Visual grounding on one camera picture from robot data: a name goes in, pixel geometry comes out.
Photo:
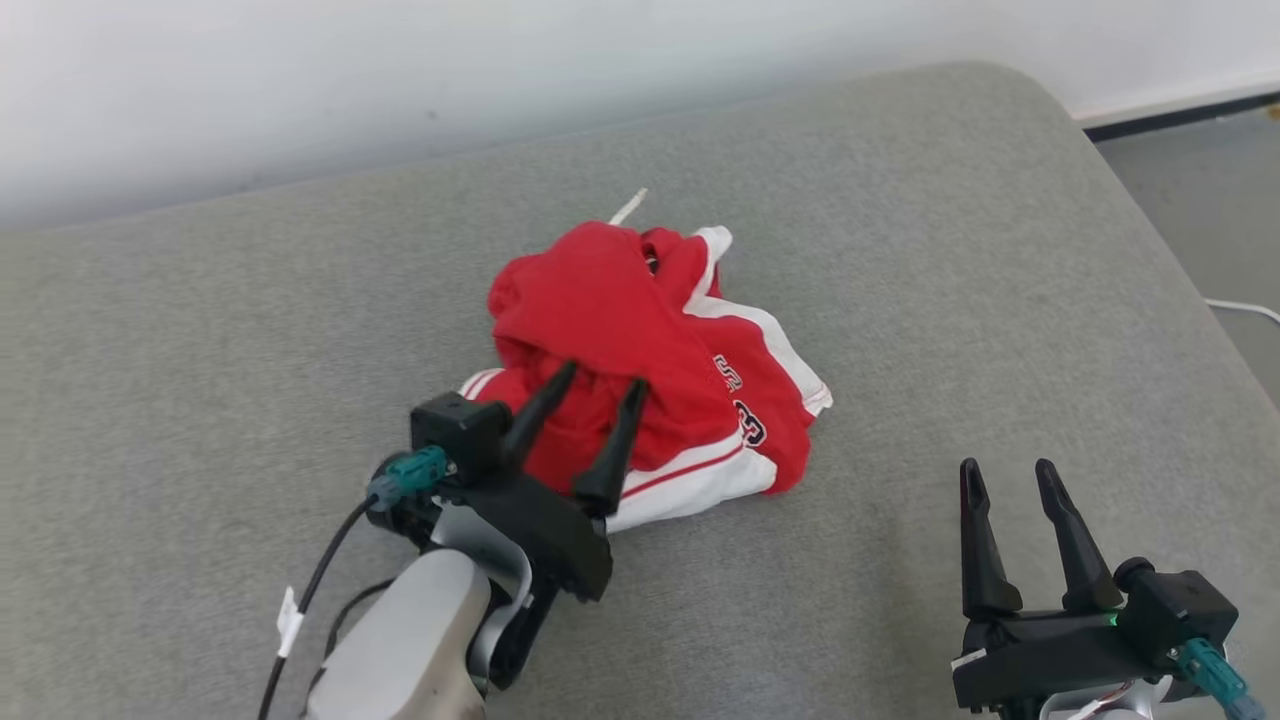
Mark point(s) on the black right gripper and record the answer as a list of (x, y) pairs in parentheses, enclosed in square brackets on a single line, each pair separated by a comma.
[(1050, 655)]

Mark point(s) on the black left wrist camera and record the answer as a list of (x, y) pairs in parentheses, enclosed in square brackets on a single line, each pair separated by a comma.
[(460, 430)]

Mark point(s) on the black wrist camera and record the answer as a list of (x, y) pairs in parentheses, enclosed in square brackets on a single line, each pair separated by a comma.
[(460, 430), (1180, 605)]

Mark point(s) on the red jersey with white sleeves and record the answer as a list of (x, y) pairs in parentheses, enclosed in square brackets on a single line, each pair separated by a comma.
[(700, 470)]

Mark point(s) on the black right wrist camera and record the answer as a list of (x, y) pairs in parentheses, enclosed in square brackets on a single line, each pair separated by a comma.
[(1180, 605)]

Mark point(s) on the red shorts with white stripe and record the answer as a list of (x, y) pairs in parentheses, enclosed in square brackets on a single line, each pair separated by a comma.
[(590, 300)]

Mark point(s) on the dark wall baseboard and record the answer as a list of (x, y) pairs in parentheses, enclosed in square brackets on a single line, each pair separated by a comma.
[(1180, 112)]

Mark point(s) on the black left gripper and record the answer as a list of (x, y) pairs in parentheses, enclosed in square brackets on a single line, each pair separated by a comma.
[(550, 530)]

